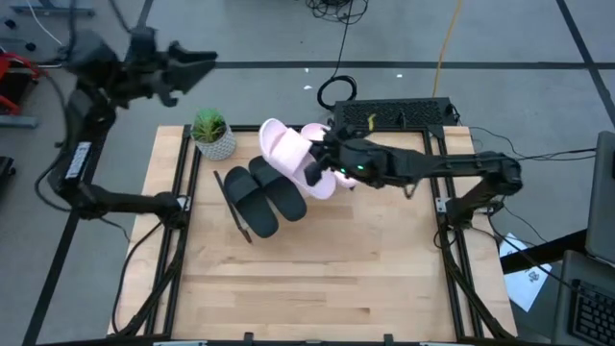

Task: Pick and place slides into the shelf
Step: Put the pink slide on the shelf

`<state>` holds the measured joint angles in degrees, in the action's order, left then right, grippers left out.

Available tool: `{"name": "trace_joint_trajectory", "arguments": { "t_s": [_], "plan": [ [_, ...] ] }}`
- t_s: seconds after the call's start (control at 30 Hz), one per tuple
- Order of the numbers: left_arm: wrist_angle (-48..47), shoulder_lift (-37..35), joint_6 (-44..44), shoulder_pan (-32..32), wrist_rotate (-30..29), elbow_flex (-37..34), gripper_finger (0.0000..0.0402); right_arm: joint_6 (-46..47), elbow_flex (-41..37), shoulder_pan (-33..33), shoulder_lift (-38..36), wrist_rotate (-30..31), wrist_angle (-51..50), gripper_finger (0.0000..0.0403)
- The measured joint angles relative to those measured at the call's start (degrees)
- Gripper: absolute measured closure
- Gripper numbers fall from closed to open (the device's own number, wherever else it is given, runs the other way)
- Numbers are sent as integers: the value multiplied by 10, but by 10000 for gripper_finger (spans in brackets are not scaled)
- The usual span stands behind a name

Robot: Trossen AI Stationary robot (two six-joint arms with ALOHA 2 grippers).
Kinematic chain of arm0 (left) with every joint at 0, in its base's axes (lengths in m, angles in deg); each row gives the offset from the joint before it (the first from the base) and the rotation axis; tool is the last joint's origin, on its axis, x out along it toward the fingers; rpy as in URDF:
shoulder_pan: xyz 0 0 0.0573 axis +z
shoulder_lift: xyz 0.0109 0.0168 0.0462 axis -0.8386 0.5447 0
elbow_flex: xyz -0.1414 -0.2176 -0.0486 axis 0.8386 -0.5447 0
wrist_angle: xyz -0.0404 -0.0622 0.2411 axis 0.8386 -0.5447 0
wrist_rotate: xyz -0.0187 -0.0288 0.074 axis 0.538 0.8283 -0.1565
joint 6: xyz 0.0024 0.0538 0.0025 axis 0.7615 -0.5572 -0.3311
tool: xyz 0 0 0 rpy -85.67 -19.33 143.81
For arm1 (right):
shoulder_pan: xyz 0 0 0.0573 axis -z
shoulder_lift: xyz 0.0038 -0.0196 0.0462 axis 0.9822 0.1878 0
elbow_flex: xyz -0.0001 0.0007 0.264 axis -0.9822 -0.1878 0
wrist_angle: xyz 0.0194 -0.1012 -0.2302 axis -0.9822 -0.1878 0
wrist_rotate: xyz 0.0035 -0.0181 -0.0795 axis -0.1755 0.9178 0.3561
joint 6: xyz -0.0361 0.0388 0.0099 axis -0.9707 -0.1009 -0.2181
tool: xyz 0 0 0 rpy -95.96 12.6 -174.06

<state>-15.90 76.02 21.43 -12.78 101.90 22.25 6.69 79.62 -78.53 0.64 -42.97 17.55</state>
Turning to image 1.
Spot white cable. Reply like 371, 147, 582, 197
24, 0, 64, 47

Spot black bar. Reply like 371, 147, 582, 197
499, 228, 588, 275

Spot black perforated computer case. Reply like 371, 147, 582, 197
332, 96, 457, 130

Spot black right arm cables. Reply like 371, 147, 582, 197
468, 125, 597, 162

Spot black slide sandal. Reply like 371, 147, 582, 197
223, 165, 281, 239
247, 155, 309, 223

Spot black coiled cable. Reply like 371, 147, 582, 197
315, 0, 358, 113

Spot white paper sheet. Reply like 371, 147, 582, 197
498, 232, 554, 313

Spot green plant in white pot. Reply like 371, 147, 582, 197
189, 108, 237, 162

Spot black aluminium table frame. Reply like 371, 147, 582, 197
108, 123, 519, 346

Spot grey laptop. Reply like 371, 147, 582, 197
551, 129, 615, 346

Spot black cable tangle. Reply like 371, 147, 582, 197
305, 0, 370, 26

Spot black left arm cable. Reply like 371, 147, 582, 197
111, 220, 165, 336

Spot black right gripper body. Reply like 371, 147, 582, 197
315, 124, 391, 190

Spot red cart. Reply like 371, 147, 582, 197
0, 46, 49, 117

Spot yellow cable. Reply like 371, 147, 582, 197
430, 0, 466, 98

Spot pink slide sandal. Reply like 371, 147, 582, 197
258, 116, 338, 201
299, 122, 359, 190

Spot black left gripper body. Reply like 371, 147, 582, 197
122, 26, 187, 108

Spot grey floor bar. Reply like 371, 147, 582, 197
0, 114, 39, 130

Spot grey stand base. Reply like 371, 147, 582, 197
9, 0, 95, 17

